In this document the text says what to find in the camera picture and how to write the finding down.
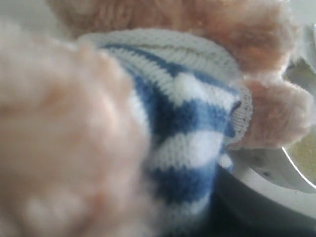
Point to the beige teddy bear striped sweater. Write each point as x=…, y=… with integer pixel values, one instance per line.
x=118, y=131

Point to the steel bowl of yellow grain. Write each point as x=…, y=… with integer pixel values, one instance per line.
x=273, y=173

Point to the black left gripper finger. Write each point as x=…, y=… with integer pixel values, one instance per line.
x=239, y=211

